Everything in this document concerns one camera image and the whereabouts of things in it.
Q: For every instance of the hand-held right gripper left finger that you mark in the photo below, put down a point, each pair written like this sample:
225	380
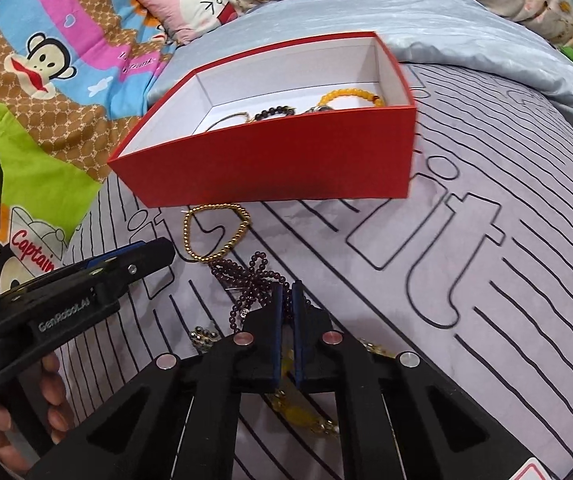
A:
274	320

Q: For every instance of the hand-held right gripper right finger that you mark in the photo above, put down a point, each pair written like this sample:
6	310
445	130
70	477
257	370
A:
300	320

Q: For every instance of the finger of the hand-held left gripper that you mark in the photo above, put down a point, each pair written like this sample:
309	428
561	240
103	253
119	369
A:
116	270
111	256

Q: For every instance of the red cardboard box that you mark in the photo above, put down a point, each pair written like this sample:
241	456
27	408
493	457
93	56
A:
276	160

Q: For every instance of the thin metal bangle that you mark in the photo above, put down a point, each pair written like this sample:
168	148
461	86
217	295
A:
236	116

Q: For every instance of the silver wristwatch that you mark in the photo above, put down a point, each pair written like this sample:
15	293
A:
319	108

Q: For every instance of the person's left hand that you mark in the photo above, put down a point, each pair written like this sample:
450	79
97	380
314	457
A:
59	400

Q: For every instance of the cartoon monkey blanket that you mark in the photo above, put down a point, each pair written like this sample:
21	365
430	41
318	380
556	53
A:
66	60

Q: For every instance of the pink cartoon pillow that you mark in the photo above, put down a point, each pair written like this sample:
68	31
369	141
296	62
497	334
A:
186	7

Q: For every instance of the light blue blanket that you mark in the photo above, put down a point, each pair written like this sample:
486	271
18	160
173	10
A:
466	25

